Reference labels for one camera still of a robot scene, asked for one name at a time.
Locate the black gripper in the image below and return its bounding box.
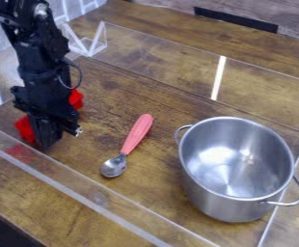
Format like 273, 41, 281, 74
10, 66, 81, 147

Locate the red rectangular block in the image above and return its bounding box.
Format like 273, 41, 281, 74
14, 90, 84, 143

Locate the silver steel pot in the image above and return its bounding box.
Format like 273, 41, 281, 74
173, 116, 299, 223

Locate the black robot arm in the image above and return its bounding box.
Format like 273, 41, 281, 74
0, 0, 81, 148

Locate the black strip on table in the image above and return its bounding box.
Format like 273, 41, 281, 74
193, 7, 278, 34

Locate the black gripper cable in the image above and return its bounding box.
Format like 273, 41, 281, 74
55, 57, 84, 91

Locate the clear acrylic triangle bracket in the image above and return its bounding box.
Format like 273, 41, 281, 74
59, 21, 108, 57

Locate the spoon with pink handle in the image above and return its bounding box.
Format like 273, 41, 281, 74
98, 114, 153, 178

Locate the clear acrylic front barrier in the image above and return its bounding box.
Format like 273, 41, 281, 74
0, 130, 218, 247

